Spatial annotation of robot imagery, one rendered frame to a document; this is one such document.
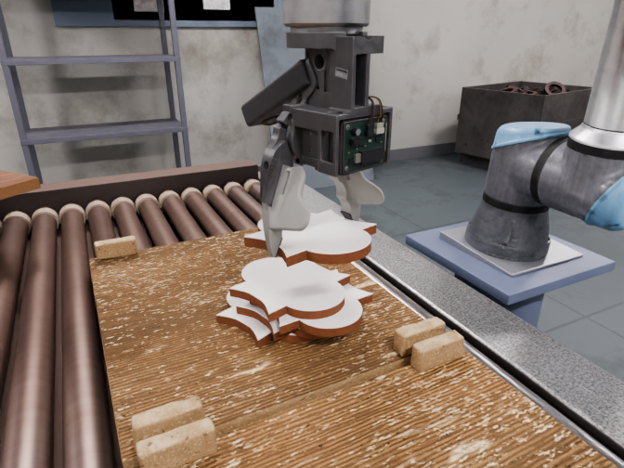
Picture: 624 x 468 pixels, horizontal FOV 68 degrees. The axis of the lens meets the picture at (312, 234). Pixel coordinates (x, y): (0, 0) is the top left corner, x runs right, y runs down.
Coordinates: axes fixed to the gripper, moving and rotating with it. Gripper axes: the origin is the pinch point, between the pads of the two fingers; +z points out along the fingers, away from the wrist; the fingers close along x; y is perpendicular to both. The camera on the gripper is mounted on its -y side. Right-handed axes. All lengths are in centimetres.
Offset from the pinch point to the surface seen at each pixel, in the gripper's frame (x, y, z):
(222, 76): 179, -320, 15
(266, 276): -1.9, -6.1, 7.0
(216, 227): 9.0, -37.6, 13.5
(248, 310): -5.6, -4.9, 9.7
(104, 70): 93, -342, 7
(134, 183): 5, -67, 11
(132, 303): -14.1, -18.7, 11.7
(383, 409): -3.9, 14.4, 11.7
